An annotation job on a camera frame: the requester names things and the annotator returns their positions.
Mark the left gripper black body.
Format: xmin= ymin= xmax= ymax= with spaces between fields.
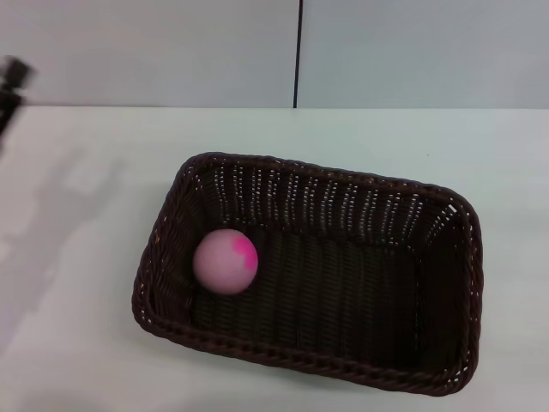
xmin=0 ymin=88 xmax=26 ymax=145

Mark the pink peach toy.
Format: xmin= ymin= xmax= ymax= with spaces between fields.
xmin=191 ymin=228 xmax=260 ymax=296

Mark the dark brown woven basket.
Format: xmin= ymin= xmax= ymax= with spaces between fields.
xmin=131 ymin=149 xmax=485 ymax=395

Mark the black vertical wall strip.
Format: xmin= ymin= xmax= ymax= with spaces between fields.
xmin=293 ymin=0 xmax=305 ymax=109

